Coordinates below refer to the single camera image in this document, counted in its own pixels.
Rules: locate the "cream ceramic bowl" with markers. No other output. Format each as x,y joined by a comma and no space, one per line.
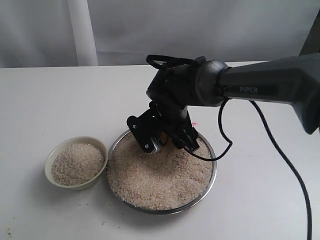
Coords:
63,146

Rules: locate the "white backdrop curtain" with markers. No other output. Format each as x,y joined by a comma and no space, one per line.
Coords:
65,33

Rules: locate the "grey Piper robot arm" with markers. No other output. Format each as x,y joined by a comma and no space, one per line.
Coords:
294,81

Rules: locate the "rice in cream bowl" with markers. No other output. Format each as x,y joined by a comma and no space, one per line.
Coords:
77,164

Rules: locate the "steel rice pan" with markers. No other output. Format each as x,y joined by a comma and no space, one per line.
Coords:
213,172

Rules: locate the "rice in steel pan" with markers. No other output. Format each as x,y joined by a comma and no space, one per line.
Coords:
155,182

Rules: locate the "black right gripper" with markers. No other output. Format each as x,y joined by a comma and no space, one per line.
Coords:
172,92

